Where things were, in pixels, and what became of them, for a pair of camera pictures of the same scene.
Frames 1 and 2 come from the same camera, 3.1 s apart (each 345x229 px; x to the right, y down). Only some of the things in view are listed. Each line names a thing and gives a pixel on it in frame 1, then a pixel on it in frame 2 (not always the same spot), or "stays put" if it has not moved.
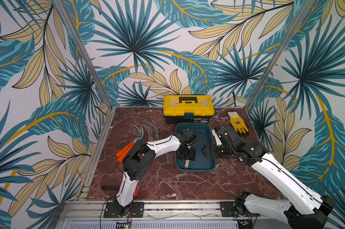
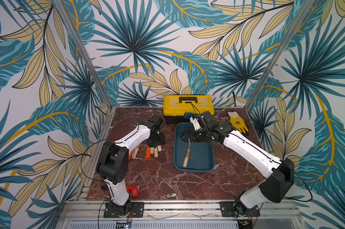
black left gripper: x=191 y=156 to x=161 y=141
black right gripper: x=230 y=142 to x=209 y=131
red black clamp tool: x=136 y=191 stays put
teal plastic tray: x=204 y=134 stays put
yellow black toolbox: x=188 y=109 stays put
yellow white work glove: x=237 y=122 stays put
